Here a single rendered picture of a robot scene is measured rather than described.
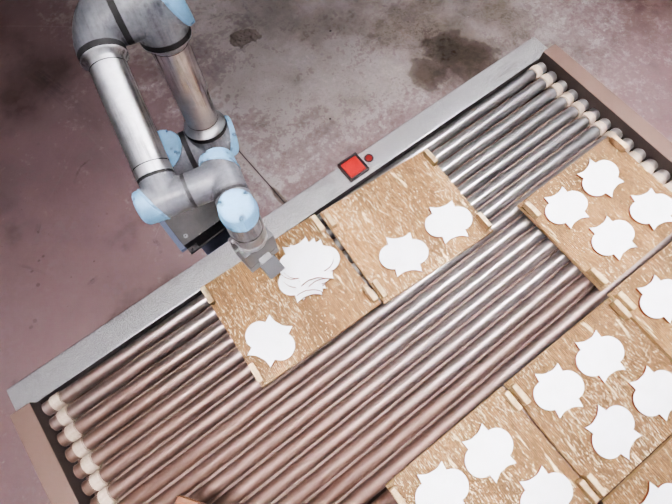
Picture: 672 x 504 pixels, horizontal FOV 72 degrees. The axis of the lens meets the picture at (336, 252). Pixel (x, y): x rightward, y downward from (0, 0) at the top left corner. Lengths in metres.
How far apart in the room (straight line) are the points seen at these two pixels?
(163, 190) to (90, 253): 1.79
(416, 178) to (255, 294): 0.63
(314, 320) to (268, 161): 1.47
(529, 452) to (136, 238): 2.08
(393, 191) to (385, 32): 1.85
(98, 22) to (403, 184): 0.92
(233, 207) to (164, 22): 0.42
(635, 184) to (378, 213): 0.82
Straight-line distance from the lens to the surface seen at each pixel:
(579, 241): 1.57
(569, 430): 1.44
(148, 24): 1.11
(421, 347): 1.36
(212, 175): 0.96
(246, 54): 3.13
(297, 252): 1.33
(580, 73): 1.89
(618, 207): 1.68
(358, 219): 1.43
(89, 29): 1.10
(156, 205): 0.97
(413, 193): 1.49
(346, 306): 1.35
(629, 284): 1.60
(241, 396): 1.36
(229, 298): 1.39
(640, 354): 1.56
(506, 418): 1.38
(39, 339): 2.73
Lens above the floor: 2.25
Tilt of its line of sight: 70 degrees down
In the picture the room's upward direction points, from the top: 3 degrees counter-clockwise
